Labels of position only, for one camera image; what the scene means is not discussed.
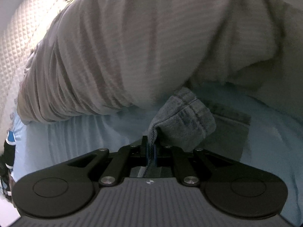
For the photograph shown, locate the dark grey-green trousers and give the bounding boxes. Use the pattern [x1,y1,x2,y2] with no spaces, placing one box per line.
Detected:
[138,87,251,177]

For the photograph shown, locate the grey ribbed blanket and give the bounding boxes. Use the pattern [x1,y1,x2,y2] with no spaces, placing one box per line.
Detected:
[17,0,302,124]

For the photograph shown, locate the black and blue bag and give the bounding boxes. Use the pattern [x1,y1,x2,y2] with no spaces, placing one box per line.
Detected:
[1,131,16,201]

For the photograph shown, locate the white quilted headboard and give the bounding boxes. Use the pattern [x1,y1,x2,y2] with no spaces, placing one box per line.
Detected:
[0,0,71,128]

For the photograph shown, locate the light blue bed sheet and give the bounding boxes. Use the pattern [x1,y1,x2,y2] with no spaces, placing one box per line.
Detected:
[12,84,302,226]

